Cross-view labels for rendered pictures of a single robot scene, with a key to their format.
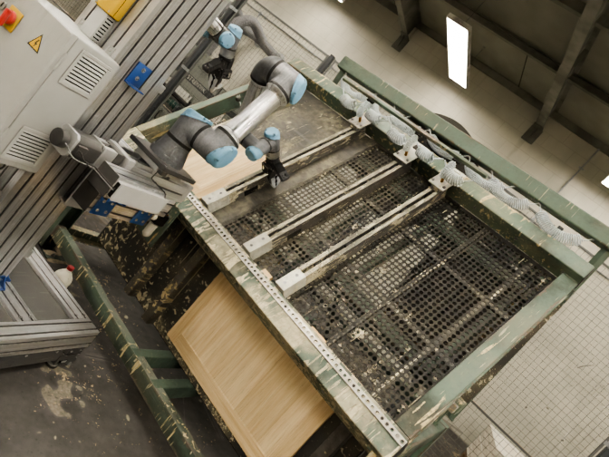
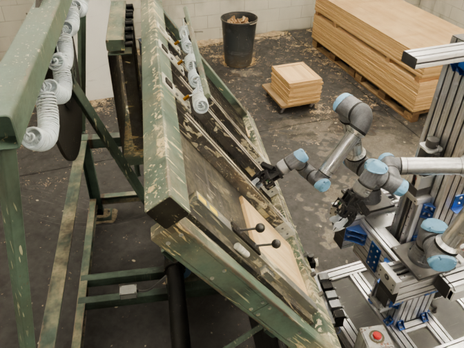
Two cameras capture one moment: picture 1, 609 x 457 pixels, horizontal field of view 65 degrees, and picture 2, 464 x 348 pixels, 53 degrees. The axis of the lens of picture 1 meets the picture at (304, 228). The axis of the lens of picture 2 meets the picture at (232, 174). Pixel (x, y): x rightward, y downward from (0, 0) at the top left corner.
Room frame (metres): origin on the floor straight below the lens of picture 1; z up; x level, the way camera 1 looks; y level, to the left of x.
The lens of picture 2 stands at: (3.83, 1.70, 2.77)
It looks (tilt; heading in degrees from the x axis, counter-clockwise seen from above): 37 degrees down; 230
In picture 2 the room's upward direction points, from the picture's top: 1 degrees clockwise
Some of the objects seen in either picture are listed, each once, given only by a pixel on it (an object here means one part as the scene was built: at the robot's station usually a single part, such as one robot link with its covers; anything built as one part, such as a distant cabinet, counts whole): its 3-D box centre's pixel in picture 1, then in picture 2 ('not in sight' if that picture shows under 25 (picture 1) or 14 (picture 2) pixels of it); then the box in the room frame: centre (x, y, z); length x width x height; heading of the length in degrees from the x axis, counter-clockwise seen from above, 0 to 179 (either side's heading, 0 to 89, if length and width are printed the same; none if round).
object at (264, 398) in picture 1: (249, 360); not in sight; (2.17, -0.22, 0.52); 0.90 x 0.02 x 0.55; 60
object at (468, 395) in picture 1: (459, 306); (128, 82); (2.56, -0.90, 1.38); 0.70 x 0.15 x 0.85; 60
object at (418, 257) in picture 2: not in sight; (425, 250); (2.05, 1.08, 1.09); 0.15 x 0.15 x 0.10
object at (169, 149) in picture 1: (173, 149); (369, 190); (1.89, 0.61, 1.09); 0.15 x 0.15 x 0.10
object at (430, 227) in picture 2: not in sight; (432, 233); (2.05, 1.08, 1.20); 0.13 x 0.12 x 0.14; 45
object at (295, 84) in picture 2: not in sight; (291, 86); (0.00, -1.81, 0.20); 0.61 x 0.53 x 0.40; 71
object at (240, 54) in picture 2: not in sight; (238, 40); (-0.24, -3.09, 0.33); 0.52 x 0.51 x 0.65; 71
